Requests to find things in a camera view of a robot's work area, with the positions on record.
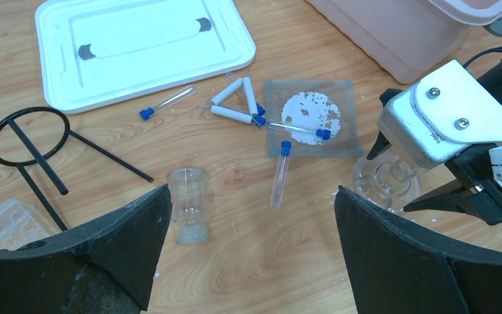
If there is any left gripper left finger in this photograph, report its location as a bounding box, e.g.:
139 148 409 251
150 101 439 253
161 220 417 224
0 185 173 313

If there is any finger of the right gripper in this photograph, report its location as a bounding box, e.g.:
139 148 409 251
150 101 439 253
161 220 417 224
366 88 402 161
403 180 502 226

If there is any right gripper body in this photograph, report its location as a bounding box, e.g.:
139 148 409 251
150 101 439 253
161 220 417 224
446 43 502 209

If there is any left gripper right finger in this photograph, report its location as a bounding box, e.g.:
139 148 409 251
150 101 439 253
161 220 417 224
334 186 502 313

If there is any glass flask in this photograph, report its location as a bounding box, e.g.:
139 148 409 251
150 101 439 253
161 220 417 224
352 151 421 217

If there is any white clay triangle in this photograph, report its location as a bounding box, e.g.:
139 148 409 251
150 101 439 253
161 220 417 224
197 73 266 128

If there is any test tube blue cap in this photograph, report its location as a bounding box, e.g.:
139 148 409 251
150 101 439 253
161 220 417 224
266 120 331 140
139 84 197 121
270 141 292 209

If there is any pink plastic bin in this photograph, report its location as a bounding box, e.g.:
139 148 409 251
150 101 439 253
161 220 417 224
310 0 502 84

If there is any clear test tube rack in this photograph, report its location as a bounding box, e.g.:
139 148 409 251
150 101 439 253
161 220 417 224
0 199 61 251

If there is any black metal tripod stand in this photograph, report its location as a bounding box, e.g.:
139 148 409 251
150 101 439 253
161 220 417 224
0 106 154 232

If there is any white plastic lid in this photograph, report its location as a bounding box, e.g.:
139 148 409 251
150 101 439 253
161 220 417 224
35 0 256 114

